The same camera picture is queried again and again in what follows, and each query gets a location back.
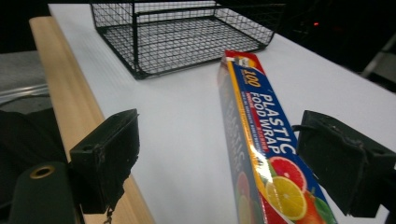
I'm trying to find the black wire mesh basket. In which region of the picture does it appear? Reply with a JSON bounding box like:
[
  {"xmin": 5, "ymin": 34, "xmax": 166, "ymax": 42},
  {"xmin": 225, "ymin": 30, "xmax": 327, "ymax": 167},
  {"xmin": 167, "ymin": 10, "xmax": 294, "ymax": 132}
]
[{"xmin": 89, "ymin": 0, "xmax": 287, "ymax": 80}]

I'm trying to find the grey metal stand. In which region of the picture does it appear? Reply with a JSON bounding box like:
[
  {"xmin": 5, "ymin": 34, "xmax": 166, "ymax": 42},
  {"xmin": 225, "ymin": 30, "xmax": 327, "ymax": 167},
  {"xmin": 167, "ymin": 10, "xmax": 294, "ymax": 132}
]
[{"xmin": 360, "ymin": 32, "xmax": 396, "ymax": 78}]

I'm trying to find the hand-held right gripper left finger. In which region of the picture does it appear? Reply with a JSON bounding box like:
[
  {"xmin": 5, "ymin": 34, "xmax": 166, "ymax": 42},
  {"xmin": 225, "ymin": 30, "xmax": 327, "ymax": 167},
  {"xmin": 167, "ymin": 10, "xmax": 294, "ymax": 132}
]
[{"xmin": 68, "ymin": 108, "xmax": 140, "ymax": 215}]

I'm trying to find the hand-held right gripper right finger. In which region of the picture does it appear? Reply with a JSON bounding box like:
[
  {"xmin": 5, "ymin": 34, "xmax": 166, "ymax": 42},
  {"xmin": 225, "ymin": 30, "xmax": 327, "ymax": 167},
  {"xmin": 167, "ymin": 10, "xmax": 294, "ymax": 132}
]
[{"xmin": 295, "ymin": 109, "xmax": 396, "ymax": 218}]

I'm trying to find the light wooden table edge strip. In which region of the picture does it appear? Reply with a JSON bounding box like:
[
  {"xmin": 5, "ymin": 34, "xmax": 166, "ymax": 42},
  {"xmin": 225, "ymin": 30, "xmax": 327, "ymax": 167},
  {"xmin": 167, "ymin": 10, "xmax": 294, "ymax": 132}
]
[{"xmin": 28, "ymin": 16, "xmax": 156, "ymax": 224}]

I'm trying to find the blue plastic wrap box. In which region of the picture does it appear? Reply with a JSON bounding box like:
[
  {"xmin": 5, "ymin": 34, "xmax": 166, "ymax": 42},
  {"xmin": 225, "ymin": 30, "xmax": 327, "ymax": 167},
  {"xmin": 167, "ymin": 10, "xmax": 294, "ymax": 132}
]
[{"xmin": 217, "ymin": 49, "xmax": 339, "ymax": 224}]

